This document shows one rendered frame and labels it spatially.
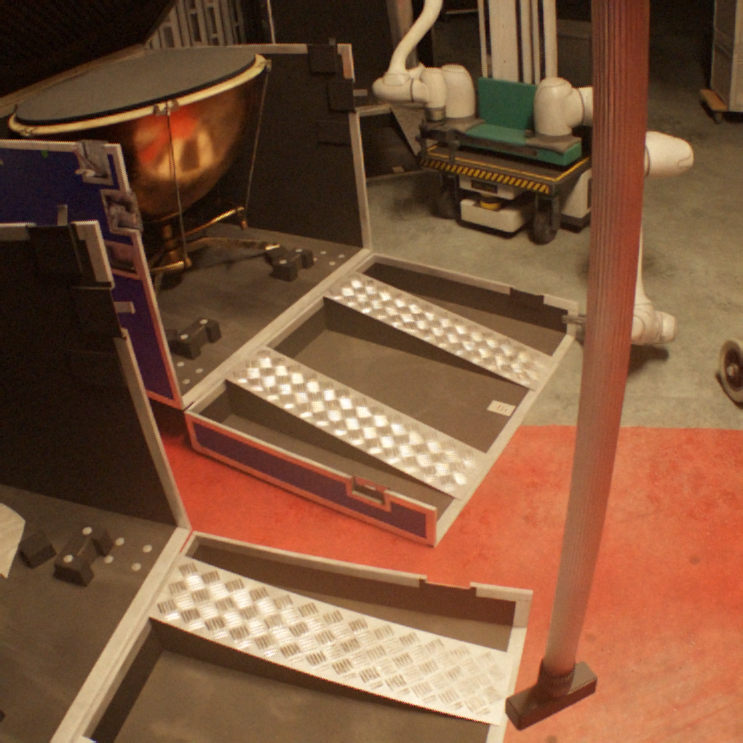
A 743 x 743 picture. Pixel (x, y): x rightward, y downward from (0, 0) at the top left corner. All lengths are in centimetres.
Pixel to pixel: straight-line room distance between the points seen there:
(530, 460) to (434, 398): 38
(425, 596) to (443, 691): 23
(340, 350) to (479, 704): 137
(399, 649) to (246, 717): 36
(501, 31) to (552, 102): 48
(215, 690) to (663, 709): 96
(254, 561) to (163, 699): 40
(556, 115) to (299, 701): 231
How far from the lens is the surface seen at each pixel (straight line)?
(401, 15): 322
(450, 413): 228
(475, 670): 167
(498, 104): 337
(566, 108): 308
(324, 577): 177
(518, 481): 209
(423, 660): 166
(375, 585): 173
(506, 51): 338
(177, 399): 220
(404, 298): 262
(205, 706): 170
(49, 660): 170
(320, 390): 224
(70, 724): 160
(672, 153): 261
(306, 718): 164
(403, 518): 190
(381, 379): 242
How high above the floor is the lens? 145
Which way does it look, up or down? 35 degrees down
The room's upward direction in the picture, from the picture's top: 7 degrees counter-clockwise
